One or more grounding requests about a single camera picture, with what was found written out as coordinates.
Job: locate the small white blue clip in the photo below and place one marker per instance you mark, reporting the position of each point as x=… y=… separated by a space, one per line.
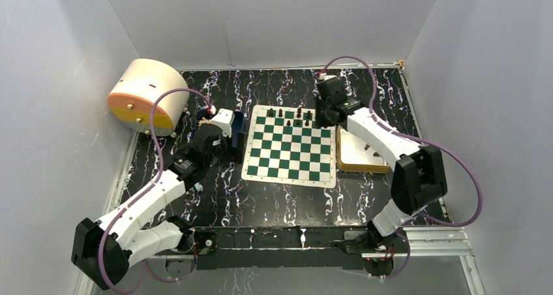
x=198 y=187

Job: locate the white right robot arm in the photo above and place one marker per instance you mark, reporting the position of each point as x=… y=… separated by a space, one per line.
x=418 y=171

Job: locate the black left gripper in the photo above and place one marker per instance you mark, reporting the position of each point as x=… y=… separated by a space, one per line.
x=237 y=153

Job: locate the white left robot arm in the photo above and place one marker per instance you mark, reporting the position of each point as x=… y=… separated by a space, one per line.
x=107 y=248

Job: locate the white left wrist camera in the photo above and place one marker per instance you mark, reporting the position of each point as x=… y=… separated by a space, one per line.
x=224 y=119

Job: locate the black base frame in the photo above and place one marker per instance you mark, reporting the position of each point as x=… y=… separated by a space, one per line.
x=292 y=247

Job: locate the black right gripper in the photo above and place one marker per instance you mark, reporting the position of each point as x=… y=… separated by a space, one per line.
x=321 y=122

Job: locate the beige rectangular tin tray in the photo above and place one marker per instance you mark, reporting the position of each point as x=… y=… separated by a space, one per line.
x=351 y=156

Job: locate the cream orange cylindrical drum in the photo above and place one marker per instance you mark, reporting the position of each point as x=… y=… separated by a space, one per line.
x=144 y=81

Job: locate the green white chess board mat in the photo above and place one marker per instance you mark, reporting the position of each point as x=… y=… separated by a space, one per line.
x=295 y=155

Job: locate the aluminium rail frame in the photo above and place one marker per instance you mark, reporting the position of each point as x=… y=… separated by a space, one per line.
x=438 y=241

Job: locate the blue square tray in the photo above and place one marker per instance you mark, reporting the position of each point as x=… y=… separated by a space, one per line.
x=239 y=123

